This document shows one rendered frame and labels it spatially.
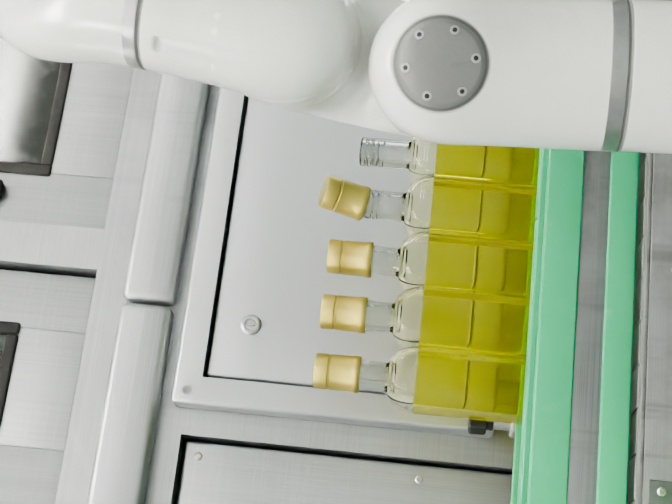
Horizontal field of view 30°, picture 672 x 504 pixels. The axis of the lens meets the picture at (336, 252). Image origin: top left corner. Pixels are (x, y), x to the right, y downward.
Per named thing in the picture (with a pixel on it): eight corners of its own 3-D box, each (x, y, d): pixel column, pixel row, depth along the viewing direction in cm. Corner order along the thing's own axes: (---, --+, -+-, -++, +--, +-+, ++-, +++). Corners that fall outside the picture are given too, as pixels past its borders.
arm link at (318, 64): (125, 73, 79) (187, 87, 95) (500, 157, 76) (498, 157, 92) (156, -78, 78) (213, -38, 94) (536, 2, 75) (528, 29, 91)
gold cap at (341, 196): (363, 193, 128) (322, 180, 127) (373, 182, 124) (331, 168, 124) (355, 225, 126) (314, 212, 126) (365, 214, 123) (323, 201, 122)
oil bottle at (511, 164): (616, 158, 129) (409, 141, 131) (626, 136, 124) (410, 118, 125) (614, 209, 127) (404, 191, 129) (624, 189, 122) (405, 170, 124)
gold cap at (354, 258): (374, 249, 126) (331, 245, 126) (374, 237, 122) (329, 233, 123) (370, 282, 125) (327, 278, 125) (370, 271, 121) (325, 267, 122)
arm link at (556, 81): (626, 152, 74) (356, 140, 76) (606, 153, 87) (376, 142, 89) (637, -14, 73) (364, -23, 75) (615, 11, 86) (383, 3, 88)
